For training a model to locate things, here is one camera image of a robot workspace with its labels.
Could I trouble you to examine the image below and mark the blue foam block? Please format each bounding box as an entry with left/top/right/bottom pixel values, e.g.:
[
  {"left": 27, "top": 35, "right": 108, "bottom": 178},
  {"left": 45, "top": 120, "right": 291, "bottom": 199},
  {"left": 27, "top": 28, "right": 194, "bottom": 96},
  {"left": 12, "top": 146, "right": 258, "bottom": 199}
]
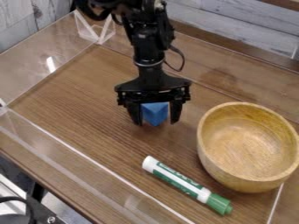
[{"left": 141, "top": 102, "right": 168, "bottom": 126}]

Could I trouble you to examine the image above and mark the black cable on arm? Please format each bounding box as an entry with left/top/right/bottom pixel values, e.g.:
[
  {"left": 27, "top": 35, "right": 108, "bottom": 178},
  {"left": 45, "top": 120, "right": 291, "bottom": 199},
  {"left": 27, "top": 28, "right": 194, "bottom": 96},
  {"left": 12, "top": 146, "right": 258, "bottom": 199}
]
[{"left": 163, "top": 45, "right": 186, "bottom": 73}]

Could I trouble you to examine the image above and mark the black equipment with cable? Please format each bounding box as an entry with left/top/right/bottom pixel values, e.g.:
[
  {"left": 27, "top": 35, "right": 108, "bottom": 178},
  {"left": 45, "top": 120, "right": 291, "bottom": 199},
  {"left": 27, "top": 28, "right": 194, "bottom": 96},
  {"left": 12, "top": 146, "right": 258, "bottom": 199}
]
[{"left": 0, "top": 196, "right": 68, "bottom": 224}]

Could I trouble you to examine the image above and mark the green white marker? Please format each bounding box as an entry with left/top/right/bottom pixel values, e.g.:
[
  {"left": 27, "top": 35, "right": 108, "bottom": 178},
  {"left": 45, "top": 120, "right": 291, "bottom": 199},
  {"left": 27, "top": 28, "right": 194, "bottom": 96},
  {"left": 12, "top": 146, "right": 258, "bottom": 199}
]
[{"left": 143, "top": 156, "right": 232, "bottom": 215}]

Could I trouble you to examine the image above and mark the brown wooden bowl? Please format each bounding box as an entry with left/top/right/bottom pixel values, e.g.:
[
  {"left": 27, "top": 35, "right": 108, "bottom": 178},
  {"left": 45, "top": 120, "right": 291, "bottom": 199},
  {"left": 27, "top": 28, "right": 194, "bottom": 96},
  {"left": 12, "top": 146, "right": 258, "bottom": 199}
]
[{"left": 196, "top": 101, "right": 299, "bottom": 193}]

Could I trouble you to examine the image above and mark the clear acrylic tray wall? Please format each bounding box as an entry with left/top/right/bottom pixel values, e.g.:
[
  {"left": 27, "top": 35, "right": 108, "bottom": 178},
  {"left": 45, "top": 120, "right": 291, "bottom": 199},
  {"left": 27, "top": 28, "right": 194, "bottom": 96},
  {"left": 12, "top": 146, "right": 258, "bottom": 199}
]
[{"left": 0, "top": 13, "right": 299, "bottom": 224}]

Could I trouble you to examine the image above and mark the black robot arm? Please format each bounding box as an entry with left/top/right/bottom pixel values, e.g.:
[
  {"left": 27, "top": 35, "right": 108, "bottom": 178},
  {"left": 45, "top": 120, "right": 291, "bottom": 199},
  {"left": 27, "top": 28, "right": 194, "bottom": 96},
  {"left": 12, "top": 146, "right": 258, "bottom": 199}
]
[{"left": 73, "top": 0, "right": 192, "bottom": 126}]

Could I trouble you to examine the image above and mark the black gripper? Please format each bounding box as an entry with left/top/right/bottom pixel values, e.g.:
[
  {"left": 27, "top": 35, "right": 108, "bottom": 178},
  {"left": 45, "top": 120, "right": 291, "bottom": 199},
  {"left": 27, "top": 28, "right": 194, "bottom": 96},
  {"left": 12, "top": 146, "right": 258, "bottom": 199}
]
[{"left": 115, "top": 63, "right": 192, "bottom": 126}]

